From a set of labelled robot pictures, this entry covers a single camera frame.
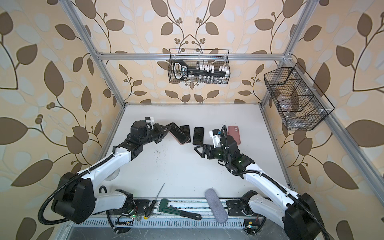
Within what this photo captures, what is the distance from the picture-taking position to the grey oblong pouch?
707 mm

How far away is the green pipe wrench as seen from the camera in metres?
0.74

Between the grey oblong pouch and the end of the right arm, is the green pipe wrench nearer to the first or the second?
the grey oblong pouch

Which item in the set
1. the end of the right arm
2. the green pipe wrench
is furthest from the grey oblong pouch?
the end of the right arm

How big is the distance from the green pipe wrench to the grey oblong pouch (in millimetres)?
75
